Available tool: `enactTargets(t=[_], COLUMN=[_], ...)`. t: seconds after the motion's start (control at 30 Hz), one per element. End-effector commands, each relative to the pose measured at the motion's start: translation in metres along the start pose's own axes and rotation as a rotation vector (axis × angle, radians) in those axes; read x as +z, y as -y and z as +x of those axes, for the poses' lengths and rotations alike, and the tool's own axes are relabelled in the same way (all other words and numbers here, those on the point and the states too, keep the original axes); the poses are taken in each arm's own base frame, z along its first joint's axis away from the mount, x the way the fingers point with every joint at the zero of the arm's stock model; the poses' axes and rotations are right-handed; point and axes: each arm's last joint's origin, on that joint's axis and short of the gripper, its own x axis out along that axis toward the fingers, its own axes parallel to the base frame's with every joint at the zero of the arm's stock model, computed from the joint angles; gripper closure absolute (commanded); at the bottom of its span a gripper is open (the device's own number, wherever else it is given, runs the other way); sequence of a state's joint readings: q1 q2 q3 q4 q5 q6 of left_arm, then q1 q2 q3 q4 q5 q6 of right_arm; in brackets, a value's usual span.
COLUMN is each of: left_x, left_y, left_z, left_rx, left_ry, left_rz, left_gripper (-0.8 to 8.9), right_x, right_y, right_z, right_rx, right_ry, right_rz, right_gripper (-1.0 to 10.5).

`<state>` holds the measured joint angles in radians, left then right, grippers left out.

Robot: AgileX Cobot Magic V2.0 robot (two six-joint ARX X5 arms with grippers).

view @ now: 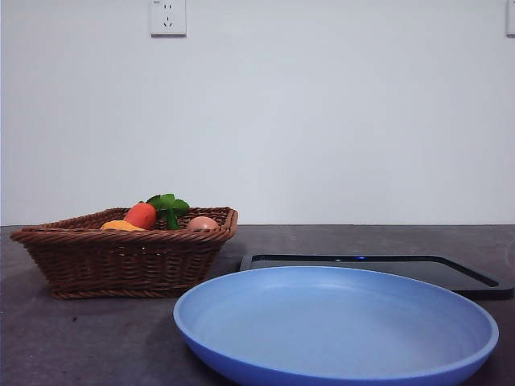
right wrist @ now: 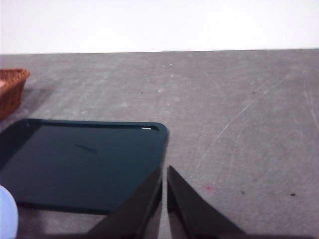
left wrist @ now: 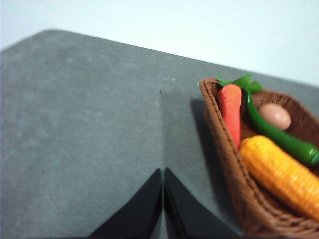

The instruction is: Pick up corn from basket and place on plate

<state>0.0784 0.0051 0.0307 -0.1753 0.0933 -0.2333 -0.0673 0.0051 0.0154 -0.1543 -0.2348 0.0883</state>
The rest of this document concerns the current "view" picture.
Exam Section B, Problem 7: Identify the brown egg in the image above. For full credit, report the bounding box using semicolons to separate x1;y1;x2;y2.
186;216;220;232

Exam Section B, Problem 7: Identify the white wall socket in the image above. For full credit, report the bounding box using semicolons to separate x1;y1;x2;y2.
150;0;187;39

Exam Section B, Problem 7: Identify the yellow-orange corn cob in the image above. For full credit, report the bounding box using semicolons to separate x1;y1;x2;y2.
100;220;148;232

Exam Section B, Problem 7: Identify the blue round plate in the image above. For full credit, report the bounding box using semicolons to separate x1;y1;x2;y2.
172;265;500;386

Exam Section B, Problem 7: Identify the brown wicker basket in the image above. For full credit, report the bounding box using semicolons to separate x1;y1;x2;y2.
10;207;239;300

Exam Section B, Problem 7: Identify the orange carrot with green leaves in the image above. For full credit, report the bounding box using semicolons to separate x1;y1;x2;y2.
123;193;191;231

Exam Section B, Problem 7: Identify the black rectangular tray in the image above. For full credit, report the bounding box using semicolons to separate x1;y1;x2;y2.
240;253;515;301

